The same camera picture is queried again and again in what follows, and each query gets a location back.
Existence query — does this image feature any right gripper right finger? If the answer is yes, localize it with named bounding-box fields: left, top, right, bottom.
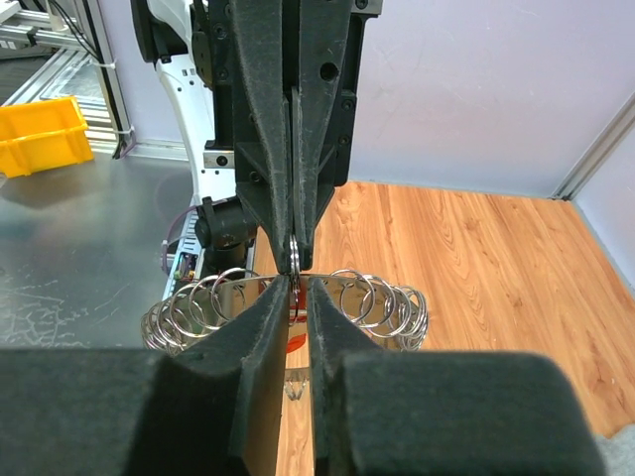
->
left=307, top=278, right=605, bottom=475

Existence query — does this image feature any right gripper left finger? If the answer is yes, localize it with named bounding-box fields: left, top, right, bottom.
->
left=0, top=276, right=290, bottom=476

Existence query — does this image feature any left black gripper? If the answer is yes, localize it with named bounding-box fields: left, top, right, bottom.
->
left=190, top=1, right=382, bottom=273

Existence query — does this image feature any red key tag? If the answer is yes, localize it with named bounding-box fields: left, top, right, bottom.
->
left=286, top=285, right=308, bottom=354

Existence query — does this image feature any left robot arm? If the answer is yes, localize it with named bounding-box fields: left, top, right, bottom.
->
left=131, top=1, right=382, bottom=275

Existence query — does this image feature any grey cloth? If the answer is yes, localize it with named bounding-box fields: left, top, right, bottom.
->
left=595, top=424, right=635, bottom=476

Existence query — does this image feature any yellow plastic bin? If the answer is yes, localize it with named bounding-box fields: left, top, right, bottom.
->
left=1, top=96, right=94, bottom=179

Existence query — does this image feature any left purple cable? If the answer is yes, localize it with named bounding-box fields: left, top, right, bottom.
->
left=161, top=205, right=199, bottom=274

